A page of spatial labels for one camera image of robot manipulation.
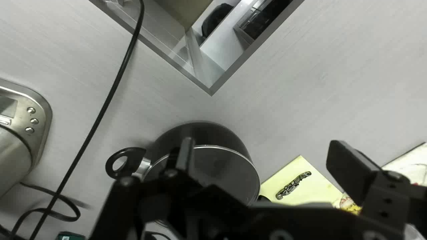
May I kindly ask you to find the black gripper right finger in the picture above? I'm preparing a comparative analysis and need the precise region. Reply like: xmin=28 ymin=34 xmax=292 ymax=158
xmin=325 ymin=141 xmax=380 ymax=206

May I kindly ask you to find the stainless steel electric kettle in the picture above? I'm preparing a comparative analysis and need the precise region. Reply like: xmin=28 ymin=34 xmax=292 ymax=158
xmin=0 ymin=79 xmax=52 ymax=197

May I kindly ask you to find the black power cable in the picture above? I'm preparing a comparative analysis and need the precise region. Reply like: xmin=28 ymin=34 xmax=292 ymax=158
xmin=0 ymin=0 xmax=147 ymax=240

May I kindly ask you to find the glass pot lid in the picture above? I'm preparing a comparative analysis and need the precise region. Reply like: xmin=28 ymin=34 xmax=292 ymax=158
xmin=145 ymin=146 xmax=260 ymax=205

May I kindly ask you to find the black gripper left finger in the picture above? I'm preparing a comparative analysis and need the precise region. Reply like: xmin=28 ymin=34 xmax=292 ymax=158
xmin=164 ymin=138 xmax=195 ymax=179

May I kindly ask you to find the black cooking pot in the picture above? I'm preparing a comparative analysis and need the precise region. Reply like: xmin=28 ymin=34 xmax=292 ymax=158
xmin=105 ymin=122 xmax=252 ymax=182

